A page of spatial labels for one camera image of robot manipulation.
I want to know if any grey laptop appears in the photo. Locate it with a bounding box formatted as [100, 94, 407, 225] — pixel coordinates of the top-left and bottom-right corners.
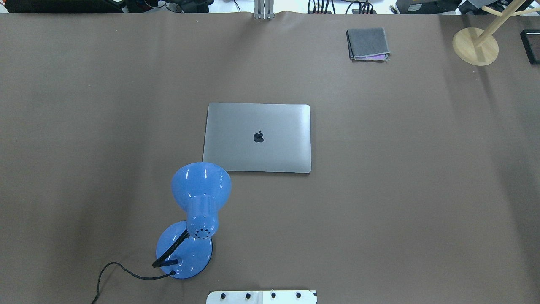
[202, 102, 312, 174]

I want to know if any blue desk lamp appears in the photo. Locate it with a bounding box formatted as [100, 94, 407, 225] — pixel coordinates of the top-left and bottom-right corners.
[152, 162, 232, 279]

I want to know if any folded grey cloth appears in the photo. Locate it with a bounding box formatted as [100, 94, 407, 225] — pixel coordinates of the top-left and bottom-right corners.
[346, 27, 392, 62]

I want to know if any wooden stand with round base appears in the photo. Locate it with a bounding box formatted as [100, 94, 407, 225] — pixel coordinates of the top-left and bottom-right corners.
[452, 0, 540, 67]

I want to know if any black tray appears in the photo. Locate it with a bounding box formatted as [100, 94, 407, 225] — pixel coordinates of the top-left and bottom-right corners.
[520, 29, 540, 64]

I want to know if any aluminium frame post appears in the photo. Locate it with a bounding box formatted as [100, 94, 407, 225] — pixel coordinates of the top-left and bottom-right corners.
[254, 0, 275, 20]

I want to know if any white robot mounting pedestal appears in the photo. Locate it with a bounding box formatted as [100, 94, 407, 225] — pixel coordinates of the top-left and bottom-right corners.
[206, 290, 318, 304]

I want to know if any black lamp power cable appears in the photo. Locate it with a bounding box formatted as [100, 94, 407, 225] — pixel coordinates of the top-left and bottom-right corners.
[91, 262, 176, 304]

